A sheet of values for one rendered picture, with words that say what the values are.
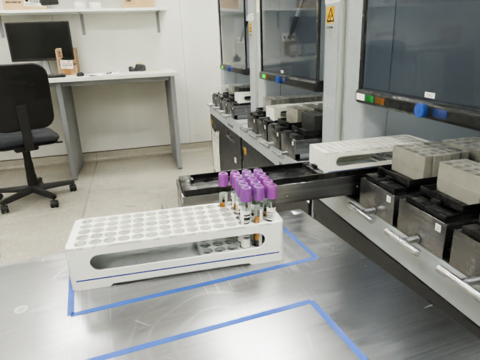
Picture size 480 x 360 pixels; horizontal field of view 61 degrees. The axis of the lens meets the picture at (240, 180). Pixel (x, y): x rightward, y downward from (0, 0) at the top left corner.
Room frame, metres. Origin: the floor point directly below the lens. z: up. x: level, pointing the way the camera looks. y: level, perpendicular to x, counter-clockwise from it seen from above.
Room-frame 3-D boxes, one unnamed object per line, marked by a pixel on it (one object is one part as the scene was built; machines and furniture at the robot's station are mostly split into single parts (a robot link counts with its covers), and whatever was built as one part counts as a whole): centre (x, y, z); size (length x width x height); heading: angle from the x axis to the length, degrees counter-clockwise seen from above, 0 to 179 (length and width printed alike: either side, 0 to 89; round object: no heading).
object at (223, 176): (0.60, 0.03, 0.88); 0.02 x 0.02 x 0.11
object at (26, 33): (3.91, 1.74, 1.13); 0.54 x 0.18 x 0.46; 98
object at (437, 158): (0.89, -0.41, 0.85); 0.12 x 0.02 x 0.06; 14
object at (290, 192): (0.99, -0.17, 0.78); 0.73 x 0.14 x 0.09; 104
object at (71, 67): (4.01, 1.57, 1.02); 0.22 x 0.17 x 0.24; 14
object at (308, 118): (1.43, -0.26, 0.85); 0.12 x 0.02 x 0.06; 14
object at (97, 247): (0.55, 0.09, 0.85); 0.30 x 0.10 x 0.06; 102
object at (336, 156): (1.03, -0.34, 0.83); 0.30 x 0.10 x 0.06; 104
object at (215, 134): (2.71, 0.17, 0.43); 0.27 x 0.02 x 0.36; 14
